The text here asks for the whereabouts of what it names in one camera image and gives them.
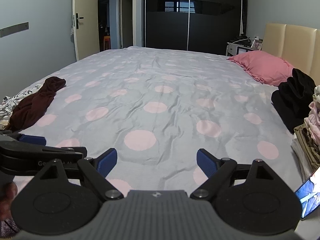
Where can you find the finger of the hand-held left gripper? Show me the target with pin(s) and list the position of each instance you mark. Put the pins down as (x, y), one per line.
(67, 152)
(32, 140)

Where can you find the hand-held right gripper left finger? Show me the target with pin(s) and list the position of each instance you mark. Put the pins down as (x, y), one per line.
(108, 162)

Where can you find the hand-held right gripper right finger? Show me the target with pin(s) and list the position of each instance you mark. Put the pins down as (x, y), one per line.
(207, 162)

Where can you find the maroon garment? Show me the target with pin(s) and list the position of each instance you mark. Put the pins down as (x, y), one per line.
(32, 105)

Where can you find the person's left hand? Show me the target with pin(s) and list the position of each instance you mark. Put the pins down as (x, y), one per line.
(8, 198)

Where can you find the grey crumpled cloth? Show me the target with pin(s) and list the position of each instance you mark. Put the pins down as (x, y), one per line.
(10, 102)

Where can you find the person's purple clothing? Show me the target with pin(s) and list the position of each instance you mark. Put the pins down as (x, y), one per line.
(7, 226)

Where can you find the bed with pink-dotted grey sheet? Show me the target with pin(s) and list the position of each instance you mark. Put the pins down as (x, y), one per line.
(160, 105)

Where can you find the white garment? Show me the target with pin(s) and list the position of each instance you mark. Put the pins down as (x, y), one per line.
(301, 160)

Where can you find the olive garment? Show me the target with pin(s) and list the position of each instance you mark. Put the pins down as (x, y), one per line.
(307, 140)

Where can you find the black clothing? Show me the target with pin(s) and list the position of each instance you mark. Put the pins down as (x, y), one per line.
(292, 100)

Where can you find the smartphone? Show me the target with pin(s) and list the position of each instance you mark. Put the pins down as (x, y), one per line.
(308, 197)

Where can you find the pink pillow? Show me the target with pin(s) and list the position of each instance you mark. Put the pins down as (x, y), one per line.
(262, 66)

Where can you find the orange stool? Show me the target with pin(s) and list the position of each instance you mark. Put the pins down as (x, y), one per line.
(106, 43)

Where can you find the white nightstand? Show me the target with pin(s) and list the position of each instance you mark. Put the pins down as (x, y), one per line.
(239, 50)

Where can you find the cream door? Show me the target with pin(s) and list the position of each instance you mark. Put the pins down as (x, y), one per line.
(87, 35)

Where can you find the pale pink garment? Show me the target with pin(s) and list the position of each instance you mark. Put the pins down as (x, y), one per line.
(315, 112)

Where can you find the black sliding wardrobe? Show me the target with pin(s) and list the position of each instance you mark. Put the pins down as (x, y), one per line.
(212, 25)

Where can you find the beige padded headboard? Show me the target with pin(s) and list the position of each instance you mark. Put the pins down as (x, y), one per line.
(295, 45)

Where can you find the grey wall plate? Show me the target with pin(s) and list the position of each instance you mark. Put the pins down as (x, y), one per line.
(13, 30)

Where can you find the photo frame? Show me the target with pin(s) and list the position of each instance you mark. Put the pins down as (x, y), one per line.
(257, 45)

